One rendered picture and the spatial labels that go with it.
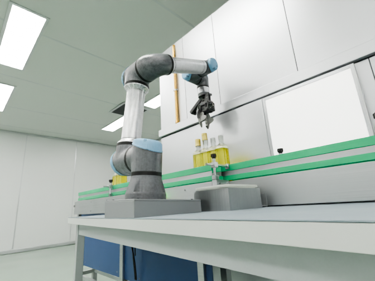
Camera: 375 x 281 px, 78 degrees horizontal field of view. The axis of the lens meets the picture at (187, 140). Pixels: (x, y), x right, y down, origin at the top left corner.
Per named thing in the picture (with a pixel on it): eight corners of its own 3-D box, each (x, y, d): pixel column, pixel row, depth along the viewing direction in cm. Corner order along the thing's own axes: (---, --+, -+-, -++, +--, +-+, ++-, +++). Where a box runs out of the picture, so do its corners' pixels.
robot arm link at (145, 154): (142, 169, 80) (143, 132, 84) (122, 173, 90) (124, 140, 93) (168, 173, 88) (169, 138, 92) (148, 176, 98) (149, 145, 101)
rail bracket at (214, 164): (231, 179, 116) (229, 155, 119) (210, 178, 105) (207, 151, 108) (226, 180, 118) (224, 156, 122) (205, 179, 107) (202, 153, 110)
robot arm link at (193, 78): (193, 61, 133) (206, 68, 140) (179, 69, 141) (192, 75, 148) (193, 73, 131) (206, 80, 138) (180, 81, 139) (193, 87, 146)
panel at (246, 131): (376, 140, 93) (355, 65, 102) (375, 139, 91) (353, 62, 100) (206, 172, 154) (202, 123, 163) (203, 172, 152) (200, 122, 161)
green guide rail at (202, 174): (214, 180, 113) (212, 164, 116) (212, 180, 113) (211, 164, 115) (78, 200, 233) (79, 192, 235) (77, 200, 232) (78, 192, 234)
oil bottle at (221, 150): (232, 182, 124) (228, 143, 129) (226, 182, 120) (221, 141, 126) (224, 183, 128) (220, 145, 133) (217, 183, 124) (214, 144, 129)
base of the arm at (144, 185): (135, 199, 76) (136, 168, 78) (118, 200, 87) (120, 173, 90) (173, 199, 84) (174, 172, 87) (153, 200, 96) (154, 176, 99)
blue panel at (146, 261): (238, 297, 113) (229, 207, 125) (215, 310, 101) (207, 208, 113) (97, 259, 222) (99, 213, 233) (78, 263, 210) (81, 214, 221)
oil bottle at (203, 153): (215, 184, 132) (212, 148, 137) (209, 184, 128) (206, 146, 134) (208, 185, 135) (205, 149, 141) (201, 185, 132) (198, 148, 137)
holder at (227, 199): (268, 206, 99) (265, 188, 101) (230, 211, 80) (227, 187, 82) (235, 208, 110) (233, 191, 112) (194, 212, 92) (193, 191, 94)
